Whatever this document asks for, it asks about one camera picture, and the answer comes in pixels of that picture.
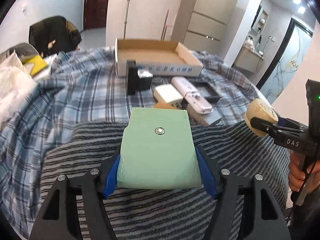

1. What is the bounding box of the white remote-like device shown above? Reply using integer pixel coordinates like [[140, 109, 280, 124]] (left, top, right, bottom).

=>
[[171, 76, 213, 115]]

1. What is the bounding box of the white power adapter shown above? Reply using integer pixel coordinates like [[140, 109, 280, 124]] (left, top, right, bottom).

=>
[[153, 84, 183, 105]]

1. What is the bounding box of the orange translucent case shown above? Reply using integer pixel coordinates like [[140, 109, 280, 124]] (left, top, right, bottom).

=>
[[153, 102, 177, 109]]

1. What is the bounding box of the green leather pouch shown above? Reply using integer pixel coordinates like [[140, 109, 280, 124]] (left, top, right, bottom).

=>
[[117, 107, 201, 190]]

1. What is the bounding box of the black box with foil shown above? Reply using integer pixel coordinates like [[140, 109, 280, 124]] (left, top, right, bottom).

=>
[[126, 60, 153, 95]]

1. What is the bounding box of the grey booklet box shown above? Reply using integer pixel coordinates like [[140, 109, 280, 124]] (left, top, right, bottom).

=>
[[186, 105, 222, 127]]

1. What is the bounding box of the person's right hand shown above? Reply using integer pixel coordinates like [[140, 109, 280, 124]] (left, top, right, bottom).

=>
[[288, 150, 320, 194]]

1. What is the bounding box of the glass sliding door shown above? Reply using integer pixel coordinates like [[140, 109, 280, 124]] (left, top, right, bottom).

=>
[[257, 19, 313, 104]]

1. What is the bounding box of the black tray lid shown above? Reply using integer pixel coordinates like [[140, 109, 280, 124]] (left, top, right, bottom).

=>
[[192, 81, 220, 103]]

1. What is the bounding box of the bathroom vanity cabinet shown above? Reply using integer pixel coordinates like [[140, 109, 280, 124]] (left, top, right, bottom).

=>
[[233, 47, 264, 73]]

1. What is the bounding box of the striped grey cloth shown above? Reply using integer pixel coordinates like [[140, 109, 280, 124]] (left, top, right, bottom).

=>
[[31, 121, 290, 239]]

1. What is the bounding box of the open cardboard box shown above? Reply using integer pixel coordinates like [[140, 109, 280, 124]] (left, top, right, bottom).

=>
[[114, 39, 203, 77]]

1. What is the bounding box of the beige refrigerator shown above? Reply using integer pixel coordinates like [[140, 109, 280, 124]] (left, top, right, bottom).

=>
[[171, 0, 238, 50]]

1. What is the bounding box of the blue plaid shirt cloth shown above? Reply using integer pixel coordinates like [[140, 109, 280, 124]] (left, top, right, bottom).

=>
[[1, 48, 267, 239]]

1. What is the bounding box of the pink broom and dustpan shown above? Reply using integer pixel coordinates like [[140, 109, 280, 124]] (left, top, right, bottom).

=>
[[160, 9, 170, 41]]

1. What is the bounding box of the white plastic bag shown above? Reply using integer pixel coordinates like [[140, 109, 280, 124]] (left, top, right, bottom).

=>
[[0, 51, 36, 130]]

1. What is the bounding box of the yellow bag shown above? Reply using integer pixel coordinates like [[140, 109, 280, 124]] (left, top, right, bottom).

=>
[[20, 55, 48, 77]]

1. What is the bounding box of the grey bag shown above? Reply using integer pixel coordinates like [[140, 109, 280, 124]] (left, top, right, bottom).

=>
[[1, 42, 39, 63]]

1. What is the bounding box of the chair with black jacket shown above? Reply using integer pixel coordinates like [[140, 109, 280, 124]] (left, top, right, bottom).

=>
[[29, 16, 82, 57]]

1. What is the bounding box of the dark red door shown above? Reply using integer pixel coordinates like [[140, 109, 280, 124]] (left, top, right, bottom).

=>
[[83, 0, 108, 30]]

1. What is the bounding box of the green-handled mop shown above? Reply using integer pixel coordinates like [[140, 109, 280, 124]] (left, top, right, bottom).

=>
[[123, 0, 130, 39]]

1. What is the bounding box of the wall light switch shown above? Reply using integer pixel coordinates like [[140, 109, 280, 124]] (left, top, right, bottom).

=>
[[22, 4, 27, 12]]

